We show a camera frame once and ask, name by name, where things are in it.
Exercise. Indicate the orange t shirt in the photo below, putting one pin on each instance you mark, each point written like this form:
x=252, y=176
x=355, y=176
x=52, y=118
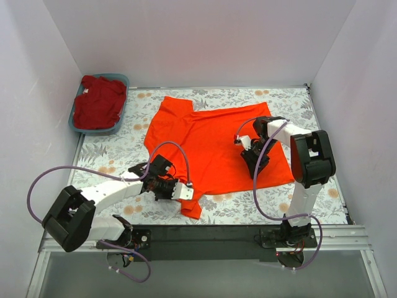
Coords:
x=200, y=146

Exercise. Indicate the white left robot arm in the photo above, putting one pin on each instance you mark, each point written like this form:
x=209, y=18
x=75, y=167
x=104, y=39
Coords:
x=73, y=217

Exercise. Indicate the red t shirt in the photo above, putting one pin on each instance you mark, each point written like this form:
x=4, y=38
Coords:
x=101, y=103

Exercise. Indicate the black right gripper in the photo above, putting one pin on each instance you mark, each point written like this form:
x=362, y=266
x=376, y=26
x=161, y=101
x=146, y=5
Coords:
x=254, y=158

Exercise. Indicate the floral table mat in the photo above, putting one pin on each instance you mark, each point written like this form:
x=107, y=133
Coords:
x=114, y=154

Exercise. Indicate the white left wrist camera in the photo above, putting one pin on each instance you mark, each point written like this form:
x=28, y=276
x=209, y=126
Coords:
x=182, y=191

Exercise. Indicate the black front table strip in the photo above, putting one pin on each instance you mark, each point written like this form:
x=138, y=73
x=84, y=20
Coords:
x=206, y=242

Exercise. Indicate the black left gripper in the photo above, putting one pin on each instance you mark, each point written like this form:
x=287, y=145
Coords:
x=171, y=189

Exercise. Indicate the aluminium front frame rail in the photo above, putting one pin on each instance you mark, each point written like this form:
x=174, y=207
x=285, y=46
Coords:
x=335, y=237

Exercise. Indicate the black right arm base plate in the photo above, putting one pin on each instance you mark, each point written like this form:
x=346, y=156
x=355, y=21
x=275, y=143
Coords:
x=275, y=236

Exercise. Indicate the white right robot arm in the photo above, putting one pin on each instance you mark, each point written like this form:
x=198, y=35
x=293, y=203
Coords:
x=311, y=162

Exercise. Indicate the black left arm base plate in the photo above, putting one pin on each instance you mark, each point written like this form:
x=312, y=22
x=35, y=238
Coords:
x=133, y=239

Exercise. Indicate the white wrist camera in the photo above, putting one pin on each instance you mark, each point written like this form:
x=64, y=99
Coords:
x=244, y=141
x=182, y=191

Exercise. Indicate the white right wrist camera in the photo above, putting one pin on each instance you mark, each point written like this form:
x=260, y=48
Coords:
x=244, y=141

